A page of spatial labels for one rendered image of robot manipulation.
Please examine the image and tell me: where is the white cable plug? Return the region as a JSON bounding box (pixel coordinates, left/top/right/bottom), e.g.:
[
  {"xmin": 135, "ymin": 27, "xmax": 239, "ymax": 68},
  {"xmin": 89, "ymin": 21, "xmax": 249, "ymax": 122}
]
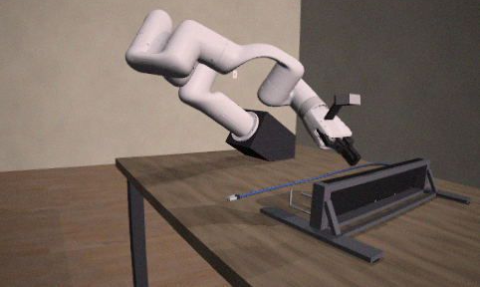
[{"xmin": 227, "ymin": 194, "xmax": 240, "ymax": 200}]

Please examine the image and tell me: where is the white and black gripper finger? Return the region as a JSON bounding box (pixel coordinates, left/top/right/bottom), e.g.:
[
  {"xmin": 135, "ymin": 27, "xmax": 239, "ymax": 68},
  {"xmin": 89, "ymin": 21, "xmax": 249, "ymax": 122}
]
[
  {"xmin": 342, "ymin": 137, "xmax": 361, "ymax": 165},
  {"xmin": 317, "ymin": 129, "xmax": 359, "ymax": 166}
]

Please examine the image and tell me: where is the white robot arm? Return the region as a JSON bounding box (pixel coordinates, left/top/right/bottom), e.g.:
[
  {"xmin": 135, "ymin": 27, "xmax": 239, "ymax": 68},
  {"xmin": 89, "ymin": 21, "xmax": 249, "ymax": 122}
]
[{"xmin": 125, "ymin": 9, "xmax": 324, "ymax": 143}]

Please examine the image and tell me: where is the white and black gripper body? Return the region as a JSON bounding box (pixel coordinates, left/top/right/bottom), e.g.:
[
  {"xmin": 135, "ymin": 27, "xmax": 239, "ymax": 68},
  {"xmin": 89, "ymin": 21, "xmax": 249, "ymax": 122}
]
[{"xmin": 303, "ymin": 103, "xmax": 352, "ymax": 149}]

